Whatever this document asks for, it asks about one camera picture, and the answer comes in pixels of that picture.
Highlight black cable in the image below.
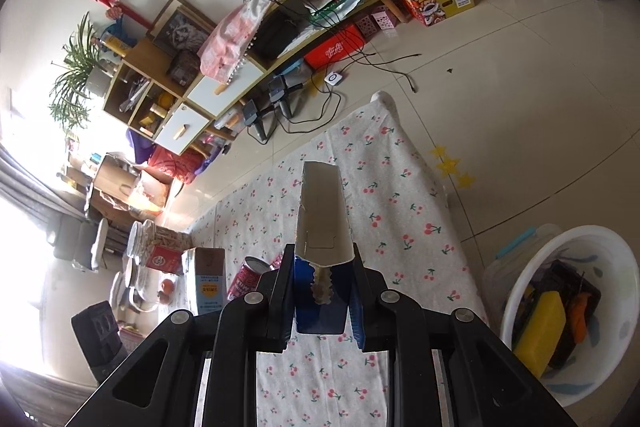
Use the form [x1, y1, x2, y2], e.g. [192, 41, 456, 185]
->
[277, 52, 423, 135]

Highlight red drink can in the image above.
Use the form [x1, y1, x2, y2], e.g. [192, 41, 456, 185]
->
[227, 257, 273, 303]

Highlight orange toy carrot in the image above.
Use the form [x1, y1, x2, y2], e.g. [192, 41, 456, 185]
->
[570, 294, 588, 343]

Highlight yellow star floor stickers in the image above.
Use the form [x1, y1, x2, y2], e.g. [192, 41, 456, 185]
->
[431, 146, 476, 188]

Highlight potted green plant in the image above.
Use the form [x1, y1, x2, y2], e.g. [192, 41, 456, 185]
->
[47, 12, 113, 132]

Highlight white plastic basin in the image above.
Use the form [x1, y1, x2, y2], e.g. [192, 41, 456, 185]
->
[500, 224, 640, 408]

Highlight clear box blue handle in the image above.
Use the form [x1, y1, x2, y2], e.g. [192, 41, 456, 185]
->
[482, 227, 541, 323]

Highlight pink cloth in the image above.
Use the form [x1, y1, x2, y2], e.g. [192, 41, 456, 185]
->
[197, 0, 361, 82]

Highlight glass jar red label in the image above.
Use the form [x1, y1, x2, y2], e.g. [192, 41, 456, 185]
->
[127, 219, 191, 278]

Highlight black plastic tray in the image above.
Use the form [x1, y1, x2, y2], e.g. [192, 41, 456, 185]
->
[525, 259, 601, 370]

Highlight red flat box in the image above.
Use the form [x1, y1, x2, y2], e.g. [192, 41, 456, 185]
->
[304, 26, 366, 70]

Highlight yellow green sponge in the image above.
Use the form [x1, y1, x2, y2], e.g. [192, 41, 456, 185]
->
[514, 289, 567, 378]

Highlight colourful printed carton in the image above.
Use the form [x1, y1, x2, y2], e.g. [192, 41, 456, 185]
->
[400, 0, 476, 28]

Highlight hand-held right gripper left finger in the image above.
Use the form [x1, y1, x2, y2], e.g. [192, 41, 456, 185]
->
[65, 244, 297, 427]

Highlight blue cracker box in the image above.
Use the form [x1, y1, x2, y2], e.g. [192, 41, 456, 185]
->
[292, 161, 363, 335]

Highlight purple bag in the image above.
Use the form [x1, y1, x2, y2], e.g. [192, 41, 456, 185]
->
[125, 129, 156, 162]

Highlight red woven bag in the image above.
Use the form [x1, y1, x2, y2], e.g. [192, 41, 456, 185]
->
[147, 146, 208, 182]

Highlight small pink box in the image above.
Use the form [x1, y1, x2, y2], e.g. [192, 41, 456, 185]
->
[370, 4, 398, 32]

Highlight brown blue carton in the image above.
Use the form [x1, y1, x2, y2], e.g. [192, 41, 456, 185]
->
[181, 248, 228, 315]

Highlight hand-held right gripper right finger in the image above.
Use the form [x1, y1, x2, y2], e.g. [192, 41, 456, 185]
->
[350, 242, 578, 427]

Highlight open cardboard box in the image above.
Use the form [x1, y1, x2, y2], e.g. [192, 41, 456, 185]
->
[92, 154, 171, 218]

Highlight framed picture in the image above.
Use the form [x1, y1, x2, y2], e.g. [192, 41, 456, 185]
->
[150, 0, 218, 58]

